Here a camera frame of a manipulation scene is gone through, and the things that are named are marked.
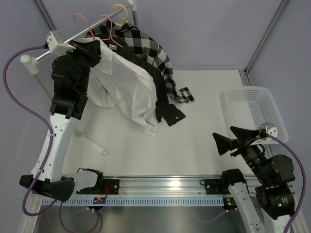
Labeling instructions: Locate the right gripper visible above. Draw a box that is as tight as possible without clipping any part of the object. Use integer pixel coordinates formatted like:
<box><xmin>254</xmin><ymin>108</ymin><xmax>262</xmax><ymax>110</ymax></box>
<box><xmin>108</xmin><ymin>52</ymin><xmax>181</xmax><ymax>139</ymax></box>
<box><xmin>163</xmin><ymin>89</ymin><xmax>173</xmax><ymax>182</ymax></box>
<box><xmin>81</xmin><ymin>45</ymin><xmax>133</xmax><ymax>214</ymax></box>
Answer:
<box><xmin>213</xmin><ymin>125</ymin><xmax>270</xmax><ymax>183</ymax></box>

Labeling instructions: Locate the pink wire hanger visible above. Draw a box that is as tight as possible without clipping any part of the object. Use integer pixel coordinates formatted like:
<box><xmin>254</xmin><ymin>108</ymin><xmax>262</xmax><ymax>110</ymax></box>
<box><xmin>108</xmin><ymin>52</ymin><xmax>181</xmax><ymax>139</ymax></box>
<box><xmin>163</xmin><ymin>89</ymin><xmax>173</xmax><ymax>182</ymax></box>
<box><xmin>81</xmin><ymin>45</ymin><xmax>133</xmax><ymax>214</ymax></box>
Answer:
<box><xmin>99</xmin><ymin>15</ymin><xmax>126</xmax><ymax>48</ymax></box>
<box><xmin>73</xmin><ymin>13</ymin><xmax>96</xmax><ymax>41</ymax></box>

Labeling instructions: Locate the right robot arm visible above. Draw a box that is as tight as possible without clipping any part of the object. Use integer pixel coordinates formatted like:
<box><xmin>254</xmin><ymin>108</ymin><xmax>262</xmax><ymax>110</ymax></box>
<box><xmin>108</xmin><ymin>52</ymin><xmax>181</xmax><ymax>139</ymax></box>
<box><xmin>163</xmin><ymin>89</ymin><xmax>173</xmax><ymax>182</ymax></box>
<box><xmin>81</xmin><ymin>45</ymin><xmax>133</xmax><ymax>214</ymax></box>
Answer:
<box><xmin>212</xmin><ymin>123</ymin><xmax>295</xmax><ymax>233</ymax></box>

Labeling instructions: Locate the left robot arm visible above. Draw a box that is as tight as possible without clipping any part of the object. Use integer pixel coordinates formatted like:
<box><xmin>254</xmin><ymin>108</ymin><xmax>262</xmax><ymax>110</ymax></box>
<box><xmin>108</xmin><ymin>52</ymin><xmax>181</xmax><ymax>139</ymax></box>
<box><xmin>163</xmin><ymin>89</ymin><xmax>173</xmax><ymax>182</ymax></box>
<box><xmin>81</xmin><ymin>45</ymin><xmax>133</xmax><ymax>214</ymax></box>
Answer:
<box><xmin>19</xmin><ymin>55</ymin><xmax>104</xmax><ymax>201</ymax></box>

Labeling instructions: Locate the black white checkered shirt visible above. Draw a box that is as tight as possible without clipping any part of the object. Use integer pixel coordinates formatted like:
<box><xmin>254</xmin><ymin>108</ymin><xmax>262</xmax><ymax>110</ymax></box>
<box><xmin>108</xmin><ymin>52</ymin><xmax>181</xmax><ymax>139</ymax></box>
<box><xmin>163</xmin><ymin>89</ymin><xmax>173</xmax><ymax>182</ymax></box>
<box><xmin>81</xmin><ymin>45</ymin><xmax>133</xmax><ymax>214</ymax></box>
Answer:
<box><xmin>93</xmin><ymin>21</ymin><xmax>194</xmax><ymax>103</ymax></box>

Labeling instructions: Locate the beige wooden hanger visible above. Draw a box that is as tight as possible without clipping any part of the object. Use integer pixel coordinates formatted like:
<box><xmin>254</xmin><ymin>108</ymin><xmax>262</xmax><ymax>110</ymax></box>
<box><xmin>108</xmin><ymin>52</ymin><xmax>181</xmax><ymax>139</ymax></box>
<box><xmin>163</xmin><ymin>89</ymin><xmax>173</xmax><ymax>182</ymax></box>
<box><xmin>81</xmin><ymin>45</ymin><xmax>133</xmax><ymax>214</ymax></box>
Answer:
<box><xmin>112</xmin><ymin>3</ymin><xmax>128</xmax><ymax>25</ymax></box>

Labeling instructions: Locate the black pinstripe shirt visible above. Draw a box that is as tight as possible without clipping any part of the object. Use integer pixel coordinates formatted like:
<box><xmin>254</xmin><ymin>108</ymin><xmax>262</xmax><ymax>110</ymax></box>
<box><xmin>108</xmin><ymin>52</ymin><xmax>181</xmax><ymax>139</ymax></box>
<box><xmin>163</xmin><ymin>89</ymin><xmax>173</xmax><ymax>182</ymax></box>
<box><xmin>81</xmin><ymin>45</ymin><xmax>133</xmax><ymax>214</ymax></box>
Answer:
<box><xmin>71</xmin><ymin>40</ymin><xmax>186</xmax><ymax>126</ymax></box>

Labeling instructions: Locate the white plastic basket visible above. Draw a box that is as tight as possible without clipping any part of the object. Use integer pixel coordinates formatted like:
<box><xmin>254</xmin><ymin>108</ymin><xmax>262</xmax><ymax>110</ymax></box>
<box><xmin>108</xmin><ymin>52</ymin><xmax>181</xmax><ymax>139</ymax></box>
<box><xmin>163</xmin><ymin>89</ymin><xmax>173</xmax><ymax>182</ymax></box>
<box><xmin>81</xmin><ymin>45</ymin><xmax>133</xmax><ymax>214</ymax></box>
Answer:
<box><xmin>225</xmin><ymin>86</ymin><xmax>289</xmax><ymax>143</ymax></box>

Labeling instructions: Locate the metal clothes rack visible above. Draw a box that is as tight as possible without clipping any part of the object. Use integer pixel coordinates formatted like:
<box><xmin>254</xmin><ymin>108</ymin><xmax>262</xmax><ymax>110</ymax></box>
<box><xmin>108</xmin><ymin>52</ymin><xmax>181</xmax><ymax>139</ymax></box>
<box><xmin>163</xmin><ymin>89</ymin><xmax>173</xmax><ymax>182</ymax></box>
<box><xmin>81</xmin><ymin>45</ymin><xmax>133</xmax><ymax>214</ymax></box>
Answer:
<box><xmin>20</xmin><ymin>0</ymin><xmax>138</xmax><ymax>156</ymax></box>

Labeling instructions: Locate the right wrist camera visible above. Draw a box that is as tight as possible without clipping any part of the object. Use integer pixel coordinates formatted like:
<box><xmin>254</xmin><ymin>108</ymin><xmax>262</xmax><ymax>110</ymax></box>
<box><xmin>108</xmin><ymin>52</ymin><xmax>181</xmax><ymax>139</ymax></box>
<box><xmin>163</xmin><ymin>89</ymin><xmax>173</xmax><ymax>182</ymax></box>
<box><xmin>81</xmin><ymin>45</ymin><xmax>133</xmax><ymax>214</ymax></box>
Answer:
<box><xmin>259</xmin><ymin>122</ymin><xmax>278</xmax><ymax>138</ymax></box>

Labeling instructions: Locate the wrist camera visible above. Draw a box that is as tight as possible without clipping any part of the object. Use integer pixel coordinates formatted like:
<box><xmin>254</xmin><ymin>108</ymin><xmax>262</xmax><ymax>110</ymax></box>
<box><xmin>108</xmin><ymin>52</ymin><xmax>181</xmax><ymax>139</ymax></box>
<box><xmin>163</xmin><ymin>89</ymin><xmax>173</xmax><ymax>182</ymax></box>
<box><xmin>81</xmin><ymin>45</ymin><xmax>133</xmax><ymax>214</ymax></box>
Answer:
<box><xmin>259</xmin><ymin>122</ymin><xmax>278</xmax><ymax>138</ymax></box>
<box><xmin>47</xmin><ymin>31</ymin><xmax>75</xmax><ymax>56</ymax></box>

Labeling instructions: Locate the aluminium mounting rail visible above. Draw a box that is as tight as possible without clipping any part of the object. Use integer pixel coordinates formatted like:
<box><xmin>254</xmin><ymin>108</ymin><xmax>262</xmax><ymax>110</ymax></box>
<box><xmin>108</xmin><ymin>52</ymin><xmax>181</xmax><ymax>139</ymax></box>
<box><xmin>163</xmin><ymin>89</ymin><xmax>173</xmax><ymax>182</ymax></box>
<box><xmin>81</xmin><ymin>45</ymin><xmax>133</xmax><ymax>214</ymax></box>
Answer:
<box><xmin>31</xmin><ymin>176</ymin><xmax>296</xmax><ymax>196</ymax></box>

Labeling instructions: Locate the white slotted cable duct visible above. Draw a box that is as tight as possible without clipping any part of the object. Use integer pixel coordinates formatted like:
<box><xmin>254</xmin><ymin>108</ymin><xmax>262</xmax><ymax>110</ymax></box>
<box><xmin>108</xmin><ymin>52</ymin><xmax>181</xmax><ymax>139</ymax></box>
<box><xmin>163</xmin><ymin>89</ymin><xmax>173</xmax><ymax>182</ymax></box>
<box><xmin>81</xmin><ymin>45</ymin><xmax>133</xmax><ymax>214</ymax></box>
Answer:
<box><xmin>41</xmin><ymin>196</ymin><xmax>224</xmax><ymax>206</ymax></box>

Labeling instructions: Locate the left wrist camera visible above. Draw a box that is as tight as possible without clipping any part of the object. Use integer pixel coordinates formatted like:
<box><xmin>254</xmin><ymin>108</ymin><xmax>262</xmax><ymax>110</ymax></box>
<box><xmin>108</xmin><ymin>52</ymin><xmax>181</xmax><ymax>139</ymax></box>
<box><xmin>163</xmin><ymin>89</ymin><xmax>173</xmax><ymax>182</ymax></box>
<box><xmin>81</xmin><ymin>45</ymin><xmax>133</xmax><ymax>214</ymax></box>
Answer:
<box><xmin>47</xmin><ymin>31</ymin><xmax>75</xmax><ymax>56</ymax></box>

